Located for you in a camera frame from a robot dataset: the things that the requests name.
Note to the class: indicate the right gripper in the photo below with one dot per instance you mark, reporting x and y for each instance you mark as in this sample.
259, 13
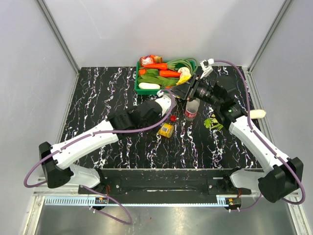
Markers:
188, 90

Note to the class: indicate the red label water bottle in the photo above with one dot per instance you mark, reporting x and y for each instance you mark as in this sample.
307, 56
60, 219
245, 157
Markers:
191, 109

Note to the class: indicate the yellow juice bottle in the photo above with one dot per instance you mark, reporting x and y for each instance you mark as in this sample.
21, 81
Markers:
166, 130

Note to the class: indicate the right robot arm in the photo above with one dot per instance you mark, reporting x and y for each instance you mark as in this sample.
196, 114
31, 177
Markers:
280, 175

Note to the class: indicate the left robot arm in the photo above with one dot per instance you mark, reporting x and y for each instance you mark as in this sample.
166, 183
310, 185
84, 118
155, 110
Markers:
58, 160

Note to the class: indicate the yellow toy cabbage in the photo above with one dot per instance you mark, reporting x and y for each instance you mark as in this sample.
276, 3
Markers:
184, 77

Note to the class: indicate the toy mushroom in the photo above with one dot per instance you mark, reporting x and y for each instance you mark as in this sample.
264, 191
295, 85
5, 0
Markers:
184, 71

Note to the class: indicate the lower toy carrot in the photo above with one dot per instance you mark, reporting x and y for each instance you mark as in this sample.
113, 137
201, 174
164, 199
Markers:
168, 73

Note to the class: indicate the toy carrot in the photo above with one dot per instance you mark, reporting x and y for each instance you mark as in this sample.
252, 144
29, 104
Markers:
158, 66
168, 73

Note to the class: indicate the green toy scallions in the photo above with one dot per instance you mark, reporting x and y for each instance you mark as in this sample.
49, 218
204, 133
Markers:
191, 63

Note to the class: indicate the upper toy carrot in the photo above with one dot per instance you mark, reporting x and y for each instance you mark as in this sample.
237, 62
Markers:
158, 66

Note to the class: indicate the green toy leafy vegetable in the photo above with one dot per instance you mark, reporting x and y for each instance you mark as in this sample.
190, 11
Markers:
152, 76

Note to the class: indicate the white toy radish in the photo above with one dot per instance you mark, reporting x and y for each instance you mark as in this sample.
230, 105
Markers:
148, 86

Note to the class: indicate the toy celery stalk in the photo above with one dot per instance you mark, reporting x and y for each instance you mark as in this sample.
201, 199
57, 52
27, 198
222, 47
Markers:
212, 123

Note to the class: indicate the red white snack packet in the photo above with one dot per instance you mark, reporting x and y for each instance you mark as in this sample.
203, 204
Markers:
150, 59

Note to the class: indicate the green plastic tray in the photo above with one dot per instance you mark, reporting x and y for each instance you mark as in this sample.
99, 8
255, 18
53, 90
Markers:
140, 91

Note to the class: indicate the small toy tomato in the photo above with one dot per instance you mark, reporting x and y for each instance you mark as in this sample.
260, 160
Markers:
141, 72

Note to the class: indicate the pale toy corn cob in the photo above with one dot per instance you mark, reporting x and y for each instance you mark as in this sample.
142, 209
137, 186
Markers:
257, 114

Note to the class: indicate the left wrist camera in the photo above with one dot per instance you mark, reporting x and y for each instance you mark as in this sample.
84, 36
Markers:
165, 100

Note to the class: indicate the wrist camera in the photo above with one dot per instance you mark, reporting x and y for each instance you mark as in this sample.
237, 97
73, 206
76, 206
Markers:
165, 100
206, 66

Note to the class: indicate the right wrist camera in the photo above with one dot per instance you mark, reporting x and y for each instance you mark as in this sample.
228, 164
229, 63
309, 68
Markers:
206, 66

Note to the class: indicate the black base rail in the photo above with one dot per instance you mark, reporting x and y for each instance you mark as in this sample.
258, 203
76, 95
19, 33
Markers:
168, 186

